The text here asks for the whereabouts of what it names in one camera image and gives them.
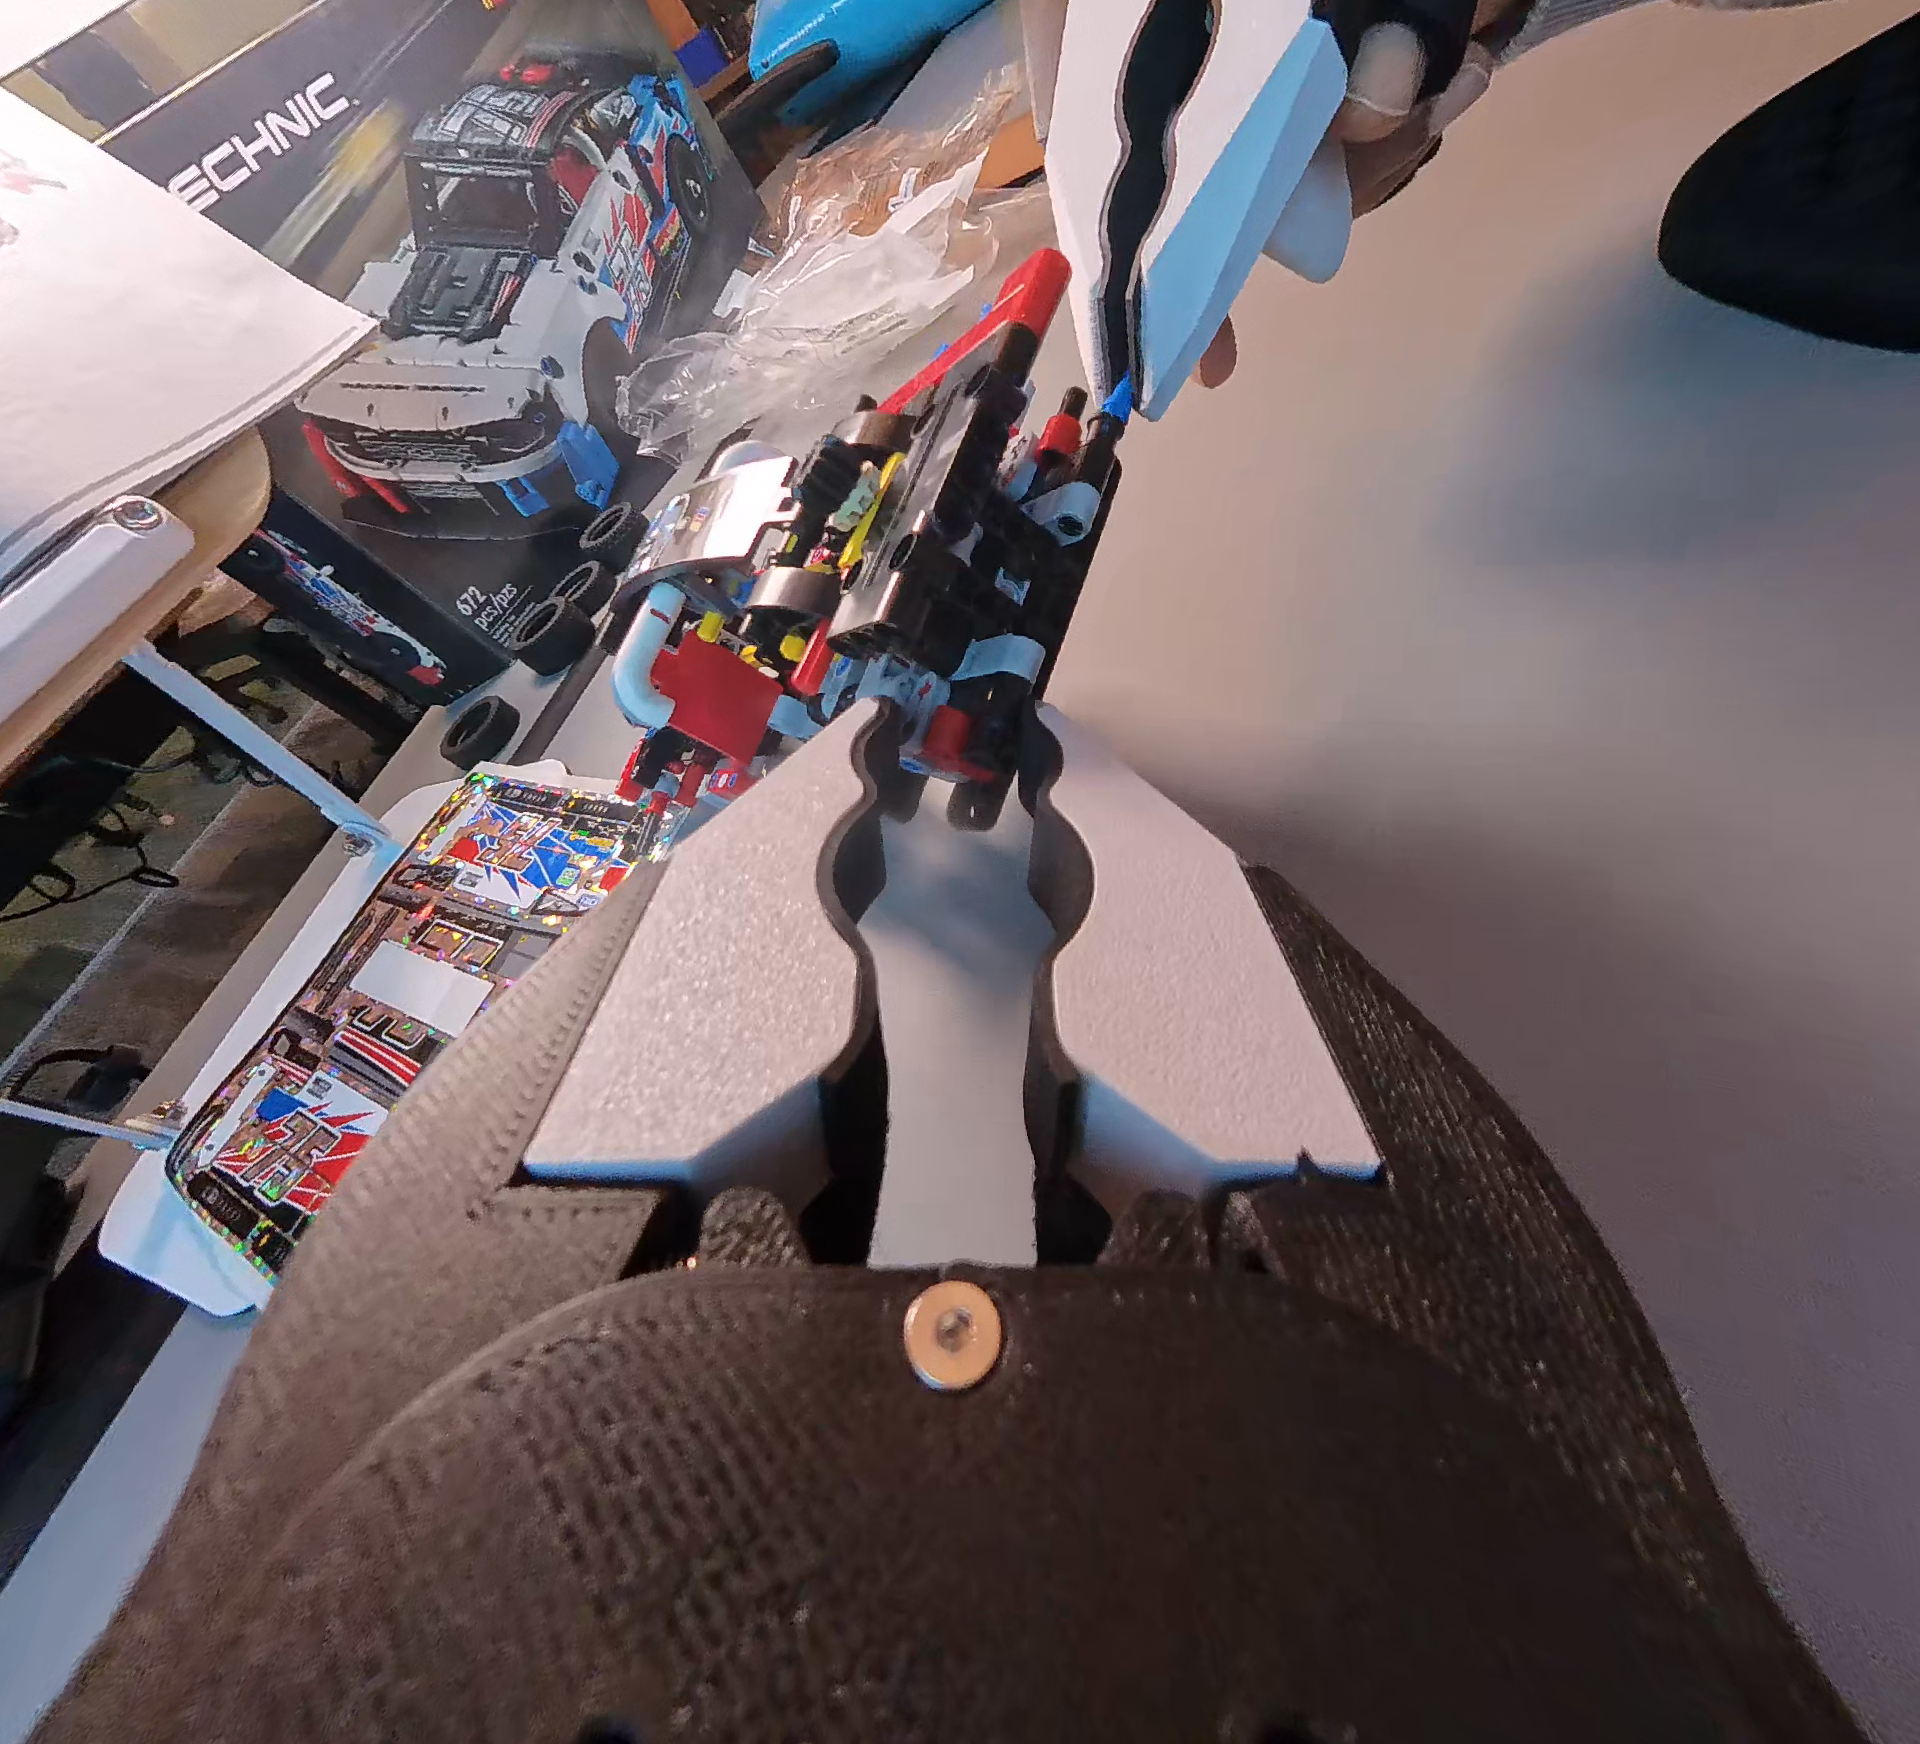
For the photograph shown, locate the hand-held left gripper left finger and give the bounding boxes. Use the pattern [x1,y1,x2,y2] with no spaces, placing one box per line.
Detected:
[521,702,881,1213]

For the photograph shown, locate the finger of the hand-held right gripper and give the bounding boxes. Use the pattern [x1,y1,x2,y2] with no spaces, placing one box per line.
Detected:
[1133,0,1368,425]
[1042,0,1175,382]

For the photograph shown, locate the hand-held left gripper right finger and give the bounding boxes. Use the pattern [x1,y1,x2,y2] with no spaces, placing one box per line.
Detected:
[1024,705,1385,1222]

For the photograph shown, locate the lego car model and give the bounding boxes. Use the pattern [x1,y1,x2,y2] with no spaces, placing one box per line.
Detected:
[615,247,1127,832]

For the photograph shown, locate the black lego set box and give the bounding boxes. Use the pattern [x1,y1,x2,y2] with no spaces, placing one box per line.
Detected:
[97,0,767,712]

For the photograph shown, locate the holographic sticker sheet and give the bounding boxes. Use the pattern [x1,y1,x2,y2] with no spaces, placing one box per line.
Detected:
[165,770,676,1287]

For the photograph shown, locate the clear plastic bags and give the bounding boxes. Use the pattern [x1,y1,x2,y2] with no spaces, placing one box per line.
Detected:
[615,222,1053,456]

